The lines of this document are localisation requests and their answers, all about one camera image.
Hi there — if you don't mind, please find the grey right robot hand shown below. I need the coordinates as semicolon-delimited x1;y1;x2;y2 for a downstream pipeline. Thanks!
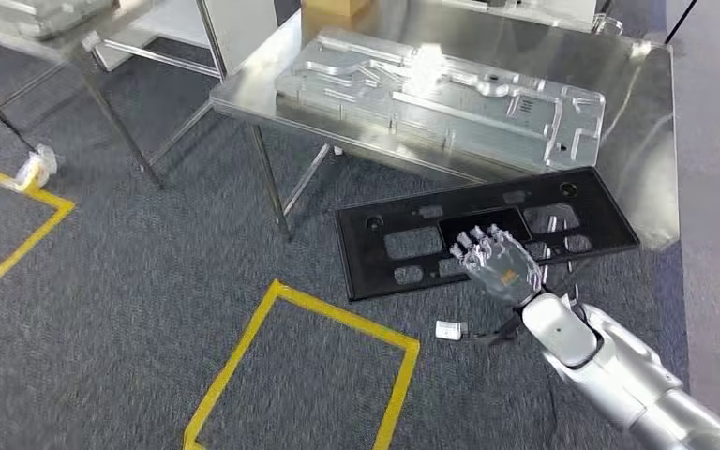
448;224;545;307

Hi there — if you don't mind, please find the black plastic plate bracket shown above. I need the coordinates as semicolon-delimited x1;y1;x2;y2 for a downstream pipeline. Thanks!
334;166;642;304

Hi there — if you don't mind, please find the stainless steel workbench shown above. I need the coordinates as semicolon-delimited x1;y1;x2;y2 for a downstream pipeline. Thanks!
209;0;683;251

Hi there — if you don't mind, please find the stamped sheet metal panel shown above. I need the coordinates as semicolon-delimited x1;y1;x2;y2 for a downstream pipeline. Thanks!
0;0;119;39
275;26;608;175

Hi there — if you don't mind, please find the white desk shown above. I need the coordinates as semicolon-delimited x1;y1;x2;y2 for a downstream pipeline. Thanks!
446;0;604;31

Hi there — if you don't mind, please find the black pole grey base stanchion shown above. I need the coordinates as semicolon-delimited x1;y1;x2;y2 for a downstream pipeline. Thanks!
664;0;701;46

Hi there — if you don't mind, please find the brown cardboard box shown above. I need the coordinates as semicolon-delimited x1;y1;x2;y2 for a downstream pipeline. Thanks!
300;0;375;21

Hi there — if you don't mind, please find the white cabinet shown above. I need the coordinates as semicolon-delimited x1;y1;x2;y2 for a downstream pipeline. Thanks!
93;0;281;81

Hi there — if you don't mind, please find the crumpled clear plastic bundle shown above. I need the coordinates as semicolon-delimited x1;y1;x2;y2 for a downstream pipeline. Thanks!
15;143;59;190

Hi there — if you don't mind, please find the stainless steel table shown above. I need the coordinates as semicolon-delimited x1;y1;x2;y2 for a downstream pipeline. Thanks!
0;0;228;190

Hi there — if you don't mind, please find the black camera mount strap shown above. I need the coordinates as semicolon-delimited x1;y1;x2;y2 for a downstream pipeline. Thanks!
462;313;524;346

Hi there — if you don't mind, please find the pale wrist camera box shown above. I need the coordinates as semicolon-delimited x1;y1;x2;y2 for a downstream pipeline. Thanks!
434;320;466;341

